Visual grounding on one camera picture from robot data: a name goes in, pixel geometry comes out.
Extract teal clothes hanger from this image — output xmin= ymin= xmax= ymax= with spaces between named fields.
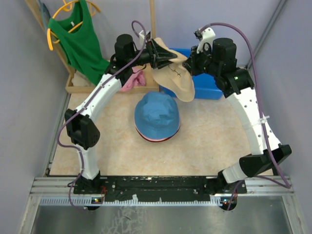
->
xmin=39 ymin=1 xmax=51 ymax=32

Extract green tank top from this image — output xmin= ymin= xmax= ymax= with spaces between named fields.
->
xmin=47 ymin=0 xmax=110 ymax=85

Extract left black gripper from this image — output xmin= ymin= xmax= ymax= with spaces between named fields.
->
xmin=127 ymin=38 xmax=176 ymax=69

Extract blue bucket hat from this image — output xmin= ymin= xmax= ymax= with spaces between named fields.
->
xmin=134 ymin=91 xmax=180 ymax=125

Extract pink crumpled garment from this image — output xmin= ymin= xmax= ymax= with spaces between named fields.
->
xmin=120 ymin=67 xmax=146 ymax=92

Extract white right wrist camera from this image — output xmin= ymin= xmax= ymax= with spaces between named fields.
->
xmin=194 ymin=26 xmax=215 ymax=54

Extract blue plastic bin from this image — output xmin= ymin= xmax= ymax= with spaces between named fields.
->
xmin=159 ymin=48 xmax=223 ymax=100

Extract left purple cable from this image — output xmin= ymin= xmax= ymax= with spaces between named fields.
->
xmin=56 ymin=20 xmax=148 ymax=212

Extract beige bucket hat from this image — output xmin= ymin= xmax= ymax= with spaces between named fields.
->
xmin=152 ymin=38 xmax=195 ymax=102

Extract purple cable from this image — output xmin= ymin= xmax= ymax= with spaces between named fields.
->
xmin=199 ymin=22 xmax=292 ymax=212
xmin=56 ymin=20 xmax=148 ymax=212

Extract pink bucket hat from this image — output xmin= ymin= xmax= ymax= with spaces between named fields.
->
xmin=134 ymin=121 xmax=181 ymax=142

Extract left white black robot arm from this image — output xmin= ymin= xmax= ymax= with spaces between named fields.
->
xmin=65 ymin=34 xmax=177 ymax=194

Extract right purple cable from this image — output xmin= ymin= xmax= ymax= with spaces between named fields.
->
xmin=199 ymin=22 xmax=292 ymax=212

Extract dark red bucket hat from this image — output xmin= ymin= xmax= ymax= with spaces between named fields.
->
xmin=145 ymin=128 xmax=180 ymax=143

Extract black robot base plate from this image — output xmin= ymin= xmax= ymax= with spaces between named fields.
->
xmin=67 ymin=175 xmax=247 ymax=209

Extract yellow clothes hanger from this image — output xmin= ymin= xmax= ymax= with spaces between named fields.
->
xmin=46 ymin=0 xmax=101 ymax=51

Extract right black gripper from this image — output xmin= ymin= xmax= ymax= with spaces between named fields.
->
xmin=182 ymin=44 xmax=220 ymax=78

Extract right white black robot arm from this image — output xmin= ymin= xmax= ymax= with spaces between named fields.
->
xmin=183 ymin=38 xmax=292 ymax=194

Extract wooden clothes rack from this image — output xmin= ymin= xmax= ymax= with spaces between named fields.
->
xmin=25 ymin=0 xmax=159 ymax=94

